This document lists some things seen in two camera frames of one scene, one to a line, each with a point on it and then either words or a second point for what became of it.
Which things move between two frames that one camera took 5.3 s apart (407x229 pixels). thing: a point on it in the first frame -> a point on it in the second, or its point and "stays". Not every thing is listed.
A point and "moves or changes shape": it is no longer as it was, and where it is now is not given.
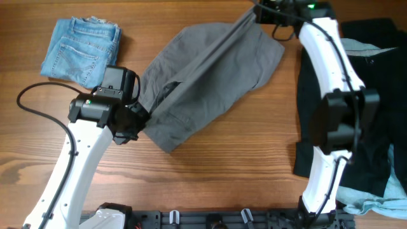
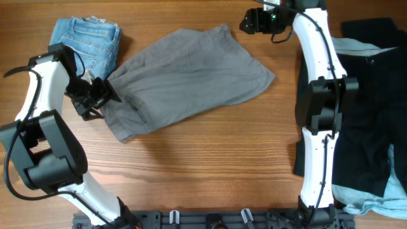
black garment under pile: [385, 71] stays
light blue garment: [393, 203] stays
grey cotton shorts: [193, 71] moves or changes shape
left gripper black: [143, 116] -> [105, 93]
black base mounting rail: [236, 219] stays
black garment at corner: [382, 33] stays
